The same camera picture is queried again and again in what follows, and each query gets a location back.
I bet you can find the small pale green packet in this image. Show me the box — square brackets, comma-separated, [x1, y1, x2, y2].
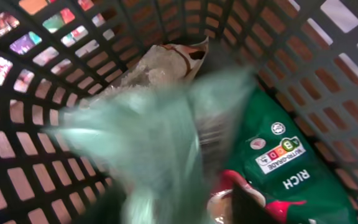
[46, 67, 257, 223]

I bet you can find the brown white snack bag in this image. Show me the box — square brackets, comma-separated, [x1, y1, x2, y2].
[79, 37, 209, 109]

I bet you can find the green Nescafe coffee bag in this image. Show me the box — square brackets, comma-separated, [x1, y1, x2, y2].
[207, 89, 357, 223]

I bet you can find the grey plastic basket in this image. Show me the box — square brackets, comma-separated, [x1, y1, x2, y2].
[0, 0, 358, 223]

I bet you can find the Kleenex tissue multipack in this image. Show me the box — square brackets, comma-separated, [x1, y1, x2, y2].
[0, 0, 114, 122]

